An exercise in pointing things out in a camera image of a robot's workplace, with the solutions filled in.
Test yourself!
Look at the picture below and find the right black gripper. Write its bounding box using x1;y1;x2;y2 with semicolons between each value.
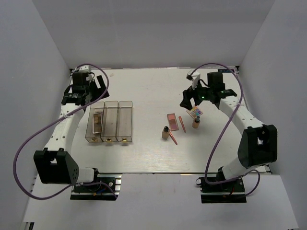
179;78;213;111

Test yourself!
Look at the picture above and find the pink brown eyeshadow palette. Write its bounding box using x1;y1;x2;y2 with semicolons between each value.
93;108;104;115

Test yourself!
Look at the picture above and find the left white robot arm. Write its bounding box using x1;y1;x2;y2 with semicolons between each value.
34;72;109;191

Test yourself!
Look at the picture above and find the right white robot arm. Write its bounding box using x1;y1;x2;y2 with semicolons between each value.
180;70;278;191

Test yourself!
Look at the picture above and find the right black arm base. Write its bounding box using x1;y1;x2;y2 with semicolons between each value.
195;177;247;204

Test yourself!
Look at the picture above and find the purple cable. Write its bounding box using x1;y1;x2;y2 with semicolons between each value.
12;63;119;201
191;63;261;197

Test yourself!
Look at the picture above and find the clear organizer left compartment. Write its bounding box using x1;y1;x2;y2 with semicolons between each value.
85;102;105;143

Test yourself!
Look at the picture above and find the brown gold eyeshadow palette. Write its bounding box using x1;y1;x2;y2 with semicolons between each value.
92;114;103;134

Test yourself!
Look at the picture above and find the pink blush palette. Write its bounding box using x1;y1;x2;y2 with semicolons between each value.
167;113;179;131

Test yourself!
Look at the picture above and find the right blue logo sticker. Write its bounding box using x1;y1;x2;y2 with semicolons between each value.
218;69;235;73

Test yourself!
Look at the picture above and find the blue logo sticker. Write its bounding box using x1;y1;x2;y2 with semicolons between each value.
218;69;235;73
74;70;90;74

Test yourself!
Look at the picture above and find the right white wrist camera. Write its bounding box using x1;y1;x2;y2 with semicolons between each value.
186;70;201;90

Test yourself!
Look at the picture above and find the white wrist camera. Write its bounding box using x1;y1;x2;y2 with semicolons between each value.
74;65;94;81
186;70;201;90

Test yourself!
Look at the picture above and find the pink lip pencil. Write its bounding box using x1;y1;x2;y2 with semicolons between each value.
178;116;186;133
169;131;178;145

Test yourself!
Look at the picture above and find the beige foundation bottle black cap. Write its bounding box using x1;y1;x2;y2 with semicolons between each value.
162;126;169;140

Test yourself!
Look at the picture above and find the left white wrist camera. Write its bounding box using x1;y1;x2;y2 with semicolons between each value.
74;65;94;81

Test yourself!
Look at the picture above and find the beige foundation bottle silver cap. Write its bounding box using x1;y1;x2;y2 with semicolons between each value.
192;116;200;128

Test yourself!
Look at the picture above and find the colourful square eyeshadow palette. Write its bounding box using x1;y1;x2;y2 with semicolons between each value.
186;106;203;119

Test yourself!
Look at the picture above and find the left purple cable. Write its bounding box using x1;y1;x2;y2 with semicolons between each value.
12;63;119;201

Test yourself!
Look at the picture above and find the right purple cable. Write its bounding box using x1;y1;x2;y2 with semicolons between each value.
191;63;261;197

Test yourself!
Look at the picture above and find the left blue logo sticker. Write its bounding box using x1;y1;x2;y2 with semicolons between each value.
74;70;90;74

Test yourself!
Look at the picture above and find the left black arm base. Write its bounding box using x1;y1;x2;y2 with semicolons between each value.
70;173;122;201

